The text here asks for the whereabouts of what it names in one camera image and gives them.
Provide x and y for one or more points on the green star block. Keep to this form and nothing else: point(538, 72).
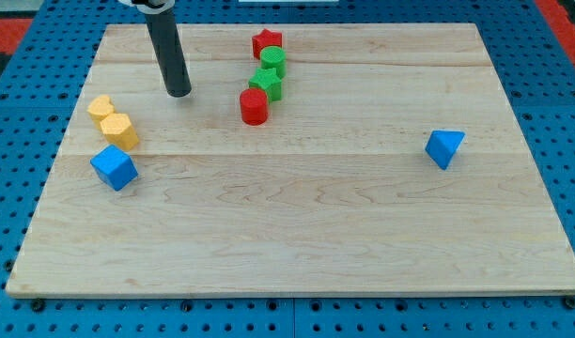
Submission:
point(268, 81)

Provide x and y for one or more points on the red star block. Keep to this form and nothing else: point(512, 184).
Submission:
point(265, 38)

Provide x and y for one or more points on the light wooden board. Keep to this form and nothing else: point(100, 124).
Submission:
point(333, 196)

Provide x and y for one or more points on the red cylinder block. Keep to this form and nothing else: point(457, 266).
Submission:
point(254, 106)

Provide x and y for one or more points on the green cylinder block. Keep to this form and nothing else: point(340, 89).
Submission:
point(274, 57)

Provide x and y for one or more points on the blue triangle block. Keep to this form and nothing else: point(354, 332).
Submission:
point(443, 145)

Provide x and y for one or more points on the yellow hexagon block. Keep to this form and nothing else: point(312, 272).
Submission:
point(118, 130)

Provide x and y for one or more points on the blue cube block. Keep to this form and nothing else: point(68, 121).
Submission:
point(114, 167)

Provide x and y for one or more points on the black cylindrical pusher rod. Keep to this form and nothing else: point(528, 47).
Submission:
point(164, 36)

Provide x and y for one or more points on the yellow heart block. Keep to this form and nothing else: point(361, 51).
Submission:
point(99, 108)

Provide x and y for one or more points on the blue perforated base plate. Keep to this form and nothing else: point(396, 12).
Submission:
point(43, 80)

